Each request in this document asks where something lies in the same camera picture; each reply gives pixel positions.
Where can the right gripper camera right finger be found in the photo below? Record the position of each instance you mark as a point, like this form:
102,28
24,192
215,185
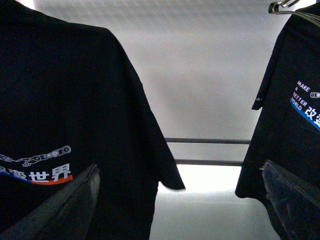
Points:
295,201

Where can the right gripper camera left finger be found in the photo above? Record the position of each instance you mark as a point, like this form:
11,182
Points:
66,215

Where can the black t-shirt small logo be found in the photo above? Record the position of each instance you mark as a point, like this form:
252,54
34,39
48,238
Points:
70,98

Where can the black t-shirt on right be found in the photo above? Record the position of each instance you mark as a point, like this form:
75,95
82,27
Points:
288,128

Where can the dark metal rack frame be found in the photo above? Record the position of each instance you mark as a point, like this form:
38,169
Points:
208,151

